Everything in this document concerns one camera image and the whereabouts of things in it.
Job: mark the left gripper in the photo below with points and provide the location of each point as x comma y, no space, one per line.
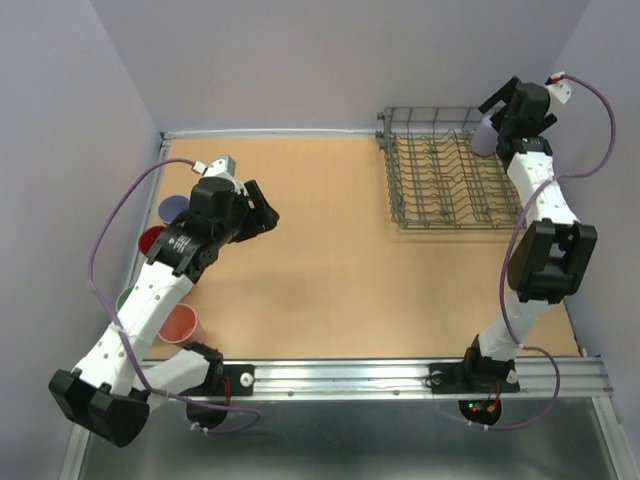
258,221

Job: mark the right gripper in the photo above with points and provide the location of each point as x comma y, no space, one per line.
504,95

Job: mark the lavender plastic cup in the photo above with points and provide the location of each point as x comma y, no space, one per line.
484,139

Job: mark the red mug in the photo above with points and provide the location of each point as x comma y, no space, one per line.
148,238

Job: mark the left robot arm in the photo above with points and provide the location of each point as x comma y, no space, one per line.
107,392

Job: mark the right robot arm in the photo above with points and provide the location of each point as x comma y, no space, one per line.
550,250

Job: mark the pink cup near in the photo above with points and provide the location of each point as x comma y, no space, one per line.
182,327

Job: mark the green plastic cup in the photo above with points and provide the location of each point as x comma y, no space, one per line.
122,298

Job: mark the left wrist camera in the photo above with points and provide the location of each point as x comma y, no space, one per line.
223,167

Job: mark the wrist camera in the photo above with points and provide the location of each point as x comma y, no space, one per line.
559,89
223,167

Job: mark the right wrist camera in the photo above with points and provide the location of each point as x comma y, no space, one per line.
559,89

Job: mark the grey wire dish rack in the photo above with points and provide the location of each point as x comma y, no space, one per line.
434,179

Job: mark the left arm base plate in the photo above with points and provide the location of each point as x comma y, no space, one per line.
238,379

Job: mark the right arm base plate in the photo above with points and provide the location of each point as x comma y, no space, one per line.
450,377

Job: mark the aluminium rail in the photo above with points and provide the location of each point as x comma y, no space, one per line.
324,380

